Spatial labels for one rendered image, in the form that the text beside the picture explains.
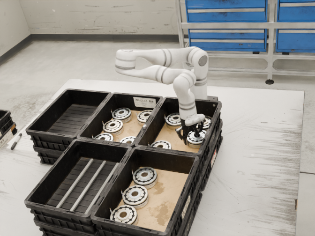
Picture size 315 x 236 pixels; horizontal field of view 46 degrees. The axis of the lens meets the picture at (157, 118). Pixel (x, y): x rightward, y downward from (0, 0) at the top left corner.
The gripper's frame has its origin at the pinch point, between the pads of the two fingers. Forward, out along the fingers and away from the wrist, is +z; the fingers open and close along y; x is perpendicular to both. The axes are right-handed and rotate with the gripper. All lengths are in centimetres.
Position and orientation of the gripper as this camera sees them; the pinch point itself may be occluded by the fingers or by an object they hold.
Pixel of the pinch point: (191, 139)
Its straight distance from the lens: 173.4
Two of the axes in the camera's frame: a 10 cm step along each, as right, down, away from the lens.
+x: 4.1, 4.8, -7.7
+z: 1.4, 8.0, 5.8
